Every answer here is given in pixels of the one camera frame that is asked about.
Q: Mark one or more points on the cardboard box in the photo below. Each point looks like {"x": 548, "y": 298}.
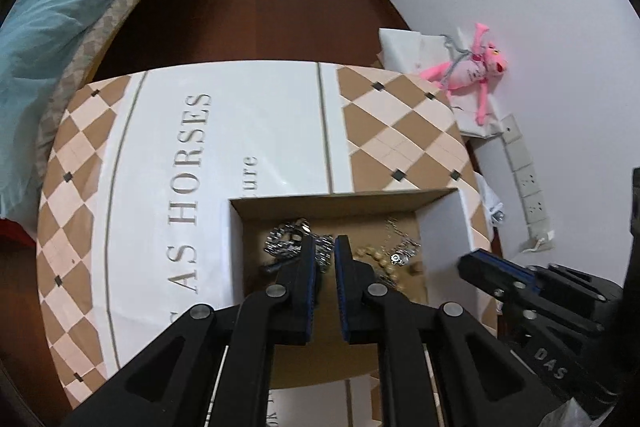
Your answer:
{"x": 350, "y": 219}

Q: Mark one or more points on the bed with patterned mattress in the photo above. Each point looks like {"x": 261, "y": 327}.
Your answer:
{"x": 100, "y": 37}

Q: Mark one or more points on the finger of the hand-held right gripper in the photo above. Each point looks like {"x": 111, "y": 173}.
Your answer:
{"x": 495, "y": 274}
{"x": 575, "y": 284}

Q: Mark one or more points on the white power strip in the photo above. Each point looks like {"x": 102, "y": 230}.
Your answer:
{"x": 525, "y": 177}

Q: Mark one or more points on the teal blanket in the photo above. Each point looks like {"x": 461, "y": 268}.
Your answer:
{"x": 50, "y": 7}

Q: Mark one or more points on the checked printed tablecloth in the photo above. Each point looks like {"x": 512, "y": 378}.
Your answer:
{"x": 165, "y": 132}

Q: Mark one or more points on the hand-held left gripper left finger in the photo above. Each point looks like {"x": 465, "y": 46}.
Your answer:
{"x": 312, "y": 277}

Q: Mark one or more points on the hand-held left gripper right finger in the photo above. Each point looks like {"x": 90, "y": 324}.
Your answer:
{"x": 342, "y": 287}

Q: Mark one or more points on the pink plush toy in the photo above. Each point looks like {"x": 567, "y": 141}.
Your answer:
{"x": 470, "y": 72}

